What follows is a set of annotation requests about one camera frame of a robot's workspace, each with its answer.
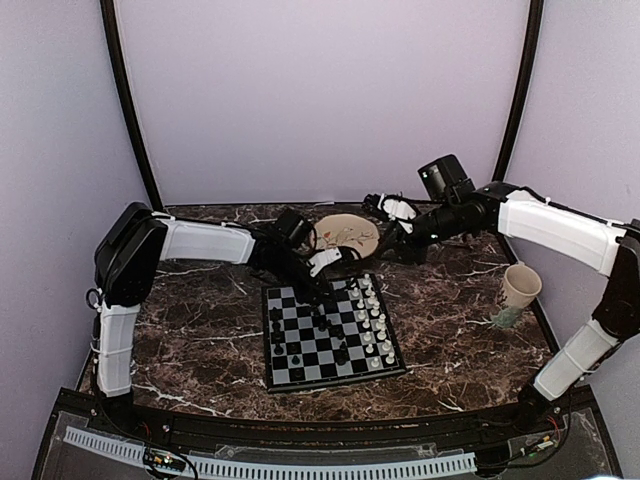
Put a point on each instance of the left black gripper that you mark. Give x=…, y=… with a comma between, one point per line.
x=311, y=292

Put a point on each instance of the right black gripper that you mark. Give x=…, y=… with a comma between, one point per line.
x=410, y=252

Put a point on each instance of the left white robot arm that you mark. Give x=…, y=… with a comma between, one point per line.
x=127, y=258

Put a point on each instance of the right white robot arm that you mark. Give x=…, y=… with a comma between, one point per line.
x=610, y=248

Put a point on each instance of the green circuit board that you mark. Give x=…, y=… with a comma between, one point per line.
x=163, y=460

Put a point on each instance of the black and grey chessboard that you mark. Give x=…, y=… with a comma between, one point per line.
x=346, y=340

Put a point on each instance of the ceramic bird plate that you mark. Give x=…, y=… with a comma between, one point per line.
x=347, y=230

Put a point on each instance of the cream ceramic cup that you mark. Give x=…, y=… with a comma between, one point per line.
x=519, y=287

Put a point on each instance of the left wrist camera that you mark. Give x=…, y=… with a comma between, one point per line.
x=323, y=259

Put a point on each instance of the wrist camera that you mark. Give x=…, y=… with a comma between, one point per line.
x=389, y=208
x=323, y=259

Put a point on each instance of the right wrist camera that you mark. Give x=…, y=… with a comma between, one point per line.
x=389, y=208

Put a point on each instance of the black front rail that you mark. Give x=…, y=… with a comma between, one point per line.
x=195, y=430

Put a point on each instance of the white slotted cable duct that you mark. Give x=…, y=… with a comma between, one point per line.
x=235, y=462

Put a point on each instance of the right black frame post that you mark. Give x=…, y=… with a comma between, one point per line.
x=521, y=89

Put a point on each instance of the black frame post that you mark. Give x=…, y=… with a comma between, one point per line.
x=521, y=89
x=123, y=88

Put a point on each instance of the left black frame post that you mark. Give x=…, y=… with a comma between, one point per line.
x=123, y=88

